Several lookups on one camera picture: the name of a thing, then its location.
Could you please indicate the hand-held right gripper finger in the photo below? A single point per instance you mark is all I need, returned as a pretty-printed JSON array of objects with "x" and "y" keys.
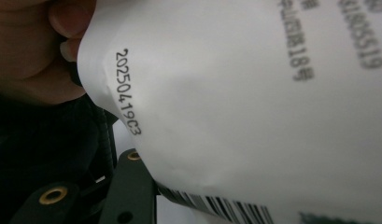
[{"x": 132, "y": 193}]

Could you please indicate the white paper sheet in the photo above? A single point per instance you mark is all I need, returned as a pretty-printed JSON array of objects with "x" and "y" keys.
[{"x": 124, "y": 138}]

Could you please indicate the white blue-striped pouch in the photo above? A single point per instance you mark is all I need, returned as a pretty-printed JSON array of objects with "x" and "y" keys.
[{"x": 226, "y": 109}]

